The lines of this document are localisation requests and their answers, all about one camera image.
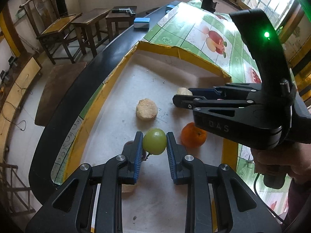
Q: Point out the yellow rimmed white tray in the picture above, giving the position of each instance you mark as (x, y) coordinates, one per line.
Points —
(154, 72)

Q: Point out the blue white box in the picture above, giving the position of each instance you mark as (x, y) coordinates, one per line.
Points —
(142, 23)

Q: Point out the wooden chair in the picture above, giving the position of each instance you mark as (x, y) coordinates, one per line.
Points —
(52, 30)

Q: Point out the round breaded cake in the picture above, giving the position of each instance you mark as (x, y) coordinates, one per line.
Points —
(146, 109)

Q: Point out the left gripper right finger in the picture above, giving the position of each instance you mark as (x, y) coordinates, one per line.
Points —
(238, 209)

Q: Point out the beige cake chunk front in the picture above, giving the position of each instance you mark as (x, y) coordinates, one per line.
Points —
(128, 188)

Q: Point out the black pen holder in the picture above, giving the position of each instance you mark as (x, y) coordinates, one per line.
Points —
(209, 5)

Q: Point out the black gun shaped tool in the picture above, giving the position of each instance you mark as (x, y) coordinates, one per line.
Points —
(124, 10)

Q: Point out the dark wooden stool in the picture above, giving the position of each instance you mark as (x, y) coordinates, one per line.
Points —
(113, 20)
(88, 31)

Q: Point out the dark plum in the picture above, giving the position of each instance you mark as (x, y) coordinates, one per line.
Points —
(130, 145)

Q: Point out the beige cake chunk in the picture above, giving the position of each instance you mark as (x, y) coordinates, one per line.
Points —
(184, 91)
(128, 188)

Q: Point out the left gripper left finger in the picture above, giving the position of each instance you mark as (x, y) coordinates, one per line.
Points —
(91, 197)

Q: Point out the person right hand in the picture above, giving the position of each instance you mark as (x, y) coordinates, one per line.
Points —
(296, 159)

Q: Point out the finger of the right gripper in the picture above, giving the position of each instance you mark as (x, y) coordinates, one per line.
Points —
(200, 103)
(227, 90)

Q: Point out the small green grape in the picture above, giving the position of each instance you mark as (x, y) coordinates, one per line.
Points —
(155, 141)

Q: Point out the large orange tangerine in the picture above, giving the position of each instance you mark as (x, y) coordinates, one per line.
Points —
(193, 137)

